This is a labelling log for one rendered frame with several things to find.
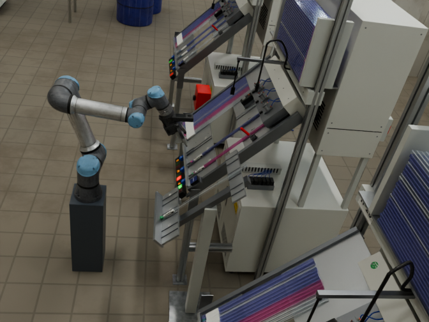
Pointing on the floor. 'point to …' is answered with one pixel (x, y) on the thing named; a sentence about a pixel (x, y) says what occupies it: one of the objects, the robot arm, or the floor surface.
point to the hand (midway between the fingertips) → (187, 138)
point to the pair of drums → (137, 11)
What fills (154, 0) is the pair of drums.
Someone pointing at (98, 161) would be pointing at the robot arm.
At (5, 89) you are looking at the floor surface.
